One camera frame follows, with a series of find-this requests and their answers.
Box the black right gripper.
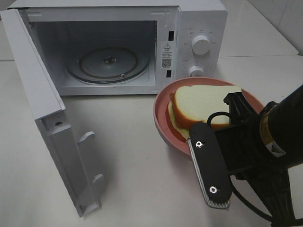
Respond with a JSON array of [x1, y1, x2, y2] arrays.
[[214, 92, 290, 181]]

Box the white bread sandwich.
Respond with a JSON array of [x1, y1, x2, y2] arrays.
[[167, 85, 241, 142]]

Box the pink round plate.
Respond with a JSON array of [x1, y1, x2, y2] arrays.
[[153, 77, 263, 158]]

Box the white microwave door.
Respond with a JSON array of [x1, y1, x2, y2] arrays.
[[0, 9, 103, 217]]

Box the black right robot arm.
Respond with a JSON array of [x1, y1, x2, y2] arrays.
[[215, 87, 303, 227]]

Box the lower white timer knob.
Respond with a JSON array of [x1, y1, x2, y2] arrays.
[[188, 66, 204, 77]]

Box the upper white power knob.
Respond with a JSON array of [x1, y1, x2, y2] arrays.
[[191, 35, 210, 55]]

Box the white warning label sticker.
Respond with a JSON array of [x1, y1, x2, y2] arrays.
[[160, 41, 175, 69]]

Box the glass microwave turntable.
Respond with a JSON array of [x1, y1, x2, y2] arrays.
[[66, 46, 151, 84]]

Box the white microwave oven body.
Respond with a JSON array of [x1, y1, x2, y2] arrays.
[[6, 0, 228, 96]]

